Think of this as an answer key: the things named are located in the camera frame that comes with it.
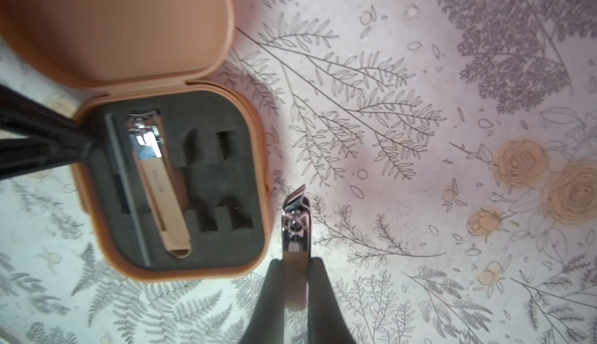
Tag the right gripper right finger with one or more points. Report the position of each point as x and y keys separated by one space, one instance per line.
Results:
x=325 y=320

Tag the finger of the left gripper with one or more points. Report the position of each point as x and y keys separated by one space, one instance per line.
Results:
x=27 y=155
x=28 y=118

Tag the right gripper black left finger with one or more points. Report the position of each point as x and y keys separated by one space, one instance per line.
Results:
x=267 y=322

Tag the dark brown nail clipper case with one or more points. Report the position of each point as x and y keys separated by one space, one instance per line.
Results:
x=138 y=56

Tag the brown nail file sleeve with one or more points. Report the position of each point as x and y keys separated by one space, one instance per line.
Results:
x=160 y=183

